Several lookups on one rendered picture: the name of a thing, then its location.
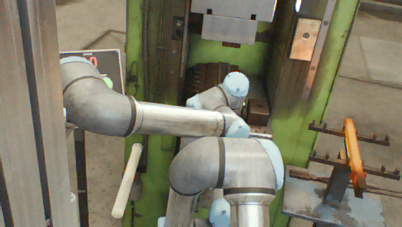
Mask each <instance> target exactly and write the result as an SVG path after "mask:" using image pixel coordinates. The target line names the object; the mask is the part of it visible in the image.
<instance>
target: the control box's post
mask: <svg viewBox="0 0 402 227"><path fill-rule="evenodd" d="M73 131H74V145H75V163H76V173H77V183H78V190H85V189H86V187H87V186H88V185H87V172H86V160H85V130H83V129H81V128H74V129H73ZM78 201H79V220H80V227H89V222H88V189H87V190H86V192H85V193H78Z"/></svg>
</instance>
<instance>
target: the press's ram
mask: <svg viewBox="0 0 402 227"><path fill-rule="evenodd" d="M275 5H276V0H192V2H191V9H190V12H192V13H202V14H206V13H207V9H212V15H217V16H222V17H231V18H241V19H251V15H252V14H254V18H255V20H256V21H262V22H272V20H273V17H274V9H275Z"/></svg>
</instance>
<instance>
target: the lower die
mask: <svg viewBox="0 0 402 227"><path fill-rule="evenodd" d="M200 64H202V63H200ZM220 64H225V65H228V75H229V74H230V73H234V72H238V71H239V65H230V63H227V62H218V64H217V63H212V62H208V63H207V64H202V66H203V67H202V81H201V87H200V88H201V91H199V88H198V87H197V86H196V88H195V90H198V91H199V92H200V93H202V92H204V91H206V90H208V89H211V88H214V87H215V86H217V85H218V84H220Z"/></svg>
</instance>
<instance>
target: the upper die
mask: <svg viewBox="0 0 402 227"><path fill-rule="evenodd" d="M257 26H258V21H256V20H255V18H254V14H252V15H251V19H241V18H231V17H222V16H217V15H212V9H207V13H206V14H204V15H203V21H202V36H201V39H205V40H215V41H220V42H234V43H240V44H245V45H254V39H255V36H256V30H257Z"/></svg>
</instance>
